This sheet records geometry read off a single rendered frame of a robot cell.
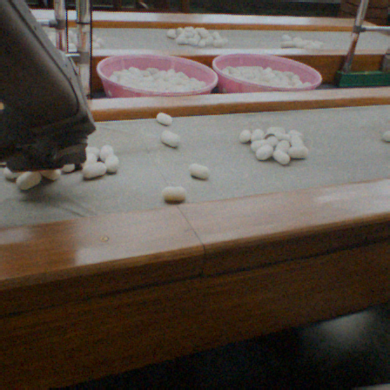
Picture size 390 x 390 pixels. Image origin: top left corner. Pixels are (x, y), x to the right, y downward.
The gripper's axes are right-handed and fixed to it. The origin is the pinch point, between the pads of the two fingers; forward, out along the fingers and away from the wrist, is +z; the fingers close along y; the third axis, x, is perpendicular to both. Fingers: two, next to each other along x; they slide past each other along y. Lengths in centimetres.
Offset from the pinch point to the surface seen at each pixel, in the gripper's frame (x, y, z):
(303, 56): -29, -78, 36
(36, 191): 6.0, 1.6, -4.9
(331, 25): -51, -114, 63
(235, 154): 2.8, -31.8, -1.2
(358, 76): -23, -97, 37
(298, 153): 4.2, -41.5, -5.4
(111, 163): 2.8, -9.7, -3.9
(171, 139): -1.1, -21.6, 1.2
